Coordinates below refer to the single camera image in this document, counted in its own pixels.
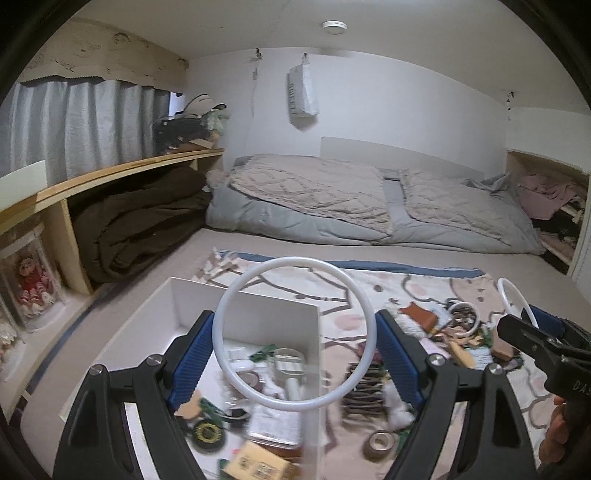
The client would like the white hanging bag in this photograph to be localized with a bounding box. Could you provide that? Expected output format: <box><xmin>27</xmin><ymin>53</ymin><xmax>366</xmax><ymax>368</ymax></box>
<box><xmin>287</xmin><ymin>65</ymin><xmax>320</xmax><ymax>118</ymax></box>

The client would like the beige quilted pillow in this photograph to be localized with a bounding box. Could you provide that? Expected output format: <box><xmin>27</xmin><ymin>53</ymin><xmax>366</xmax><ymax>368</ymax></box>
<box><xmin>228</xmin><ymin>159</ymin><xmax>393</xmax><ymax>236</ymax></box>
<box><xmin>399</xmin><ymin>166</ymin><xmax>522</xmax><ymax>243</ymax></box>

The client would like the large white plastic ring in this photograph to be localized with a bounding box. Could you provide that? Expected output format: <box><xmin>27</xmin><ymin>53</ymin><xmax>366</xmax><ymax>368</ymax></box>
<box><xmin>497</xmin><ymin>278</ymin><xmax>539</xmax><ymax>324</ymax></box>
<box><xmin>215</xmin><ymin>257</ymin><xmax>377</xmax><ymax>411</ymax></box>

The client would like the grey curtain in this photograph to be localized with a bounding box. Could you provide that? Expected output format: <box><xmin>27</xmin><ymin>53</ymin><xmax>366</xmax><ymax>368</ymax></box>
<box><xmin>0</xmin><ymin>78</ymin><xmax>171</xmax><ymax>185</ymax></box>

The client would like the white cap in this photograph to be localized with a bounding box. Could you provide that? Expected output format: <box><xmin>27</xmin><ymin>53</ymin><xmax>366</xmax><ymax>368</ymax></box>
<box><xmin>182</xmin><ymin>95</ymin><xmax>229</xmax><ymax>114</ymax></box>

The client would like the person's right hand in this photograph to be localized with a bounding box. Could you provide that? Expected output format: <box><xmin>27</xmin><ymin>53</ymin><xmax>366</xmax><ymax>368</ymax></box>
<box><xmin>538</xmin><ymin>397</ymin><xmax>571</xmax><ymax>467</ymax></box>

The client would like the brown leather wallet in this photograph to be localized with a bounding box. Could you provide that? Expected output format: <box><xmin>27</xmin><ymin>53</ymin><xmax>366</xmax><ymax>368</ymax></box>
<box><xmin>398</xmin><ymin>302</ymin><xmax>437</xmax><ymax>333</ymax></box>

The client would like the small white ring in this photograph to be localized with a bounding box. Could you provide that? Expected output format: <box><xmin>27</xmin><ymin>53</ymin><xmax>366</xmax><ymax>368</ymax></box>
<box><xmin>447</xmin><ymin>301</ymin><xmax>481</xmax><ymax>334</ymax></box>

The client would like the beige printed curtain valance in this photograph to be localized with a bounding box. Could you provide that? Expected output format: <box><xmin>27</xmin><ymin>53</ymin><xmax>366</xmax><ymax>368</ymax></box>
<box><xmin>21</xmin><ymin>18</ymin><xmax>190</xmax><ymax>88</ymax></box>

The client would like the doll in clear case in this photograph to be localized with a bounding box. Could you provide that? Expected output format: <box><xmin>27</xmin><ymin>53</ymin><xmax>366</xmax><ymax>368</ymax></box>
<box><xmin>0</xmin><ymin>231</ymin><xmax>70</xmax><ymax>330</ymax></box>

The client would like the white foam board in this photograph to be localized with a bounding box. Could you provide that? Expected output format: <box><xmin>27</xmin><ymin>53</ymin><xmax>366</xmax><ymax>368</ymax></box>
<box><xmin>0</xmin><ymin>160</ymin><xmax>48</xmax><ymax>197</ymax></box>

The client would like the wooden shelf unit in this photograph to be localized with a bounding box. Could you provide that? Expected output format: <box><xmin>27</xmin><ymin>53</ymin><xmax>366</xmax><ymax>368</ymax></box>
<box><xmin>0</xmin><ymin>148</ymin><xmax>225</xmax><ymax>411</ymax></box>

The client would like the brown hair claw clip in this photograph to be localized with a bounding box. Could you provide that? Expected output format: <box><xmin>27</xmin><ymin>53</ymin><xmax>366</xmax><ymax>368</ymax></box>
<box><xmin>339</xmin><ymin>362</ymin><xmax>384</xmax><ymax>418</ymax></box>

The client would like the white headboard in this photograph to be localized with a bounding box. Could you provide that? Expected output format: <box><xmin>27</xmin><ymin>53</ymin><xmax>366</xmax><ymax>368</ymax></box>
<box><xmin>321</xmin><ymin>136</ymin><xmax>485</xmax><ymax>181</ymax></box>

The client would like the white cardboard box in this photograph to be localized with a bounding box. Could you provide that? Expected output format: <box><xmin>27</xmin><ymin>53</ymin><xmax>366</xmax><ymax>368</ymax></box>
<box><xmin>60</xmin><ymin>276</ymin><xmax>322</xmax><ymax>480</ymax></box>

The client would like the black round tin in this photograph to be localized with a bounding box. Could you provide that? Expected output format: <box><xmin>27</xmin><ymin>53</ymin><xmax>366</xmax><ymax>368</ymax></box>
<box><xmin>191</xmin><ymin>419</ymin><xmax>225</xmax><ymax>455</ymax></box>

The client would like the brown tape roll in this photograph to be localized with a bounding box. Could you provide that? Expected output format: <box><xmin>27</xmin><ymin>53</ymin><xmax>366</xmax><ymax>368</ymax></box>
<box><xmin>364</xmin><ymin>430</ymin><xmax>399</xmax><ymax>461</ymax></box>

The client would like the brown bead bracelet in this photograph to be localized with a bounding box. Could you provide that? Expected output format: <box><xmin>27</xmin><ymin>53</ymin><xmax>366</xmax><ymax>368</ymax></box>
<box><xmin>450</xmin><ymin>307</ymin><xmax>478</xmax><ymax>330</ymax></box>

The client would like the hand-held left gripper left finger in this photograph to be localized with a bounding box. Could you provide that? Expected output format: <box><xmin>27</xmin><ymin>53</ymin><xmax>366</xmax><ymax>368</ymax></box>
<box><xmin>53</xmin><ymin>311</ymin><xmax>216</xmax><ymax>480</ymax></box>

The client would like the dark brown folded blanket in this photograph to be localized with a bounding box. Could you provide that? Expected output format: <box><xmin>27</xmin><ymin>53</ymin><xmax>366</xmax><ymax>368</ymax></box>
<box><xmin>71</xmin><ymin>166</ymin><xmax>213</xmax><ymax>284</ymax></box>

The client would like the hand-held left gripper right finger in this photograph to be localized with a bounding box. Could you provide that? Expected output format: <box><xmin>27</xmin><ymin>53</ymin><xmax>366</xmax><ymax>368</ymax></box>
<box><xmin>375</xmin><ymin>309</ymin><xmax>539</xmax><ymax>480</ymax></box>

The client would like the clear plastic container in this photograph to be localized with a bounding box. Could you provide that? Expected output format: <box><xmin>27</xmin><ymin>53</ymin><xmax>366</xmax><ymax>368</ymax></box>
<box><xmin>247</xmin><ymin>401</ymin><xmax>308</xmax><ymax>448</ymax></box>

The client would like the white fluffy pompom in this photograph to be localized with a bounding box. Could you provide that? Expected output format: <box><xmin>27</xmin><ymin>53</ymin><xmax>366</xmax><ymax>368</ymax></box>
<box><xmin>383</xmin><ymin>383</ymin><xmax>416</xmax><ymax>428</ymax></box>

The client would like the grey duvet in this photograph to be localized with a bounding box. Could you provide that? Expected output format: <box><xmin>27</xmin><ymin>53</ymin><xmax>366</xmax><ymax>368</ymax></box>
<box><xmin>205</xmin><ymin>154</ymin><xmax>546</xmax><ymax>257</ymax></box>

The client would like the pink clothes pile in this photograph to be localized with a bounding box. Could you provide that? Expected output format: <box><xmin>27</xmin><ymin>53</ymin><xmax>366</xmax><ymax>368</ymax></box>
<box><xmin>515</xmin><ymin>173</ymin><xmax>587</xmax><ymax>220</ymax></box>

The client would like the green plush toy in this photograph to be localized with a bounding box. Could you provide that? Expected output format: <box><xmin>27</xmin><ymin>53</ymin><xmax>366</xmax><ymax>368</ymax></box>
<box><xmin>205</xmin><ymin>108</ymin><xmax>229</xmax><ymax>139</ymax></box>

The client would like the yellow box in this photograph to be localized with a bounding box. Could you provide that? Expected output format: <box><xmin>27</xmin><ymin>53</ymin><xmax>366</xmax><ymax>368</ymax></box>
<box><xmin>222</xmin><ymin>440</ymin><xmax>301</xmax><ymax>480</ymax></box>

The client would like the heart-shaped wooden piece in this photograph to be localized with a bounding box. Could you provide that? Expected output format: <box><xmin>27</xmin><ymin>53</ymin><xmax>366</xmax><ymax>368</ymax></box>
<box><xmin>448</xmin><ymin>344</ymin><xmax>476</xmax><ymax>370</ymax></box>

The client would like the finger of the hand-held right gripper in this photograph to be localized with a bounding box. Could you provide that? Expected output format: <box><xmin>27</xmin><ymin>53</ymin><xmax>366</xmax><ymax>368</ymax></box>
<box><xmin>497</xmin><ymin>314</ymin><xmax>564</xmax><ymax>358</ymax></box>
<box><xmin>522</xmin><ymin>304</ymin><xmax>591</xmax><ymax>342</ymax></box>

